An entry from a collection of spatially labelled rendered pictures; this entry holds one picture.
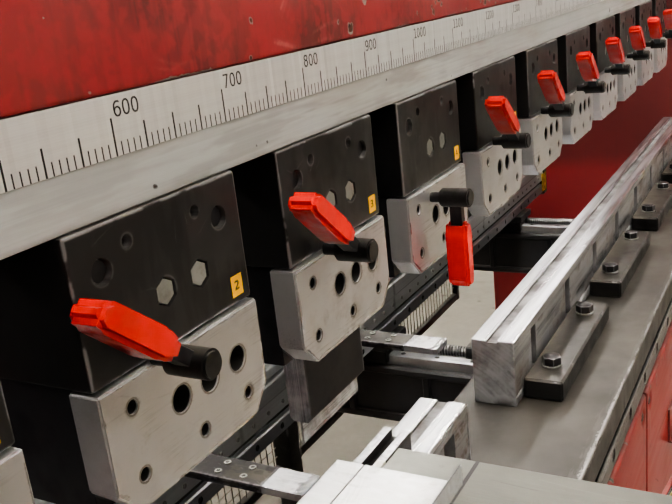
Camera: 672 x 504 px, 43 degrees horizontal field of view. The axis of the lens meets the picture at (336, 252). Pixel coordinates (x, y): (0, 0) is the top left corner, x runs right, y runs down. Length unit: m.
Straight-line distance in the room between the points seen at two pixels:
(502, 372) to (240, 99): 0.72
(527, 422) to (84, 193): 0.82
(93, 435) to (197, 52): 0.23
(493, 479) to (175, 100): 0.48
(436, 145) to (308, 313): 0.28
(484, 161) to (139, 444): 0.59
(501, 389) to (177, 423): 0.74
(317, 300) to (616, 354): 0.78
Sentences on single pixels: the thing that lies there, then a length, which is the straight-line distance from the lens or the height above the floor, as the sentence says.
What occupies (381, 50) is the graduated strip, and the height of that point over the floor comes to 1.39.
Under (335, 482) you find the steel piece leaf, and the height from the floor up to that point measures 1.00.
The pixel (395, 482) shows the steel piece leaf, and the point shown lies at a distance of 0.82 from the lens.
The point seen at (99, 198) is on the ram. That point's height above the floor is 1.35.
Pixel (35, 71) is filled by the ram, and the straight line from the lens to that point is 0.44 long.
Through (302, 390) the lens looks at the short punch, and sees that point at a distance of 0.72.
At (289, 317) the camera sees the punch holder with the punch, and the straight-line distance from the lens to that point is 0.63.
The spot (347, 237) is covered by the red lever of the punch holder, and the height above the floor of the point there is 1.28.
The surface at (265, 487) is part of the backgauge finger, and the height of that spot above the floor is 1.00.
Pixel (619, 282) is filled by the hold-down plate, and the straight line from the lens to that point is 1.57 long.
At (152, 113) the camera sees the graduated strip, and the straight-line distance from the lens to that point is 0.50.
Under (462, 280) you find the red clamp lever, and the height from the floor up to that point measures 1.16.
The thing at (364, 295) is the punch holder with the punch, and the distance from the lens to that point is 0.71.
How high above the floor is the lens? 1.44
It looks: 17 degrees down
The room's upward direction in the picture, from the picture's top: 6 degrees counter-clockwise
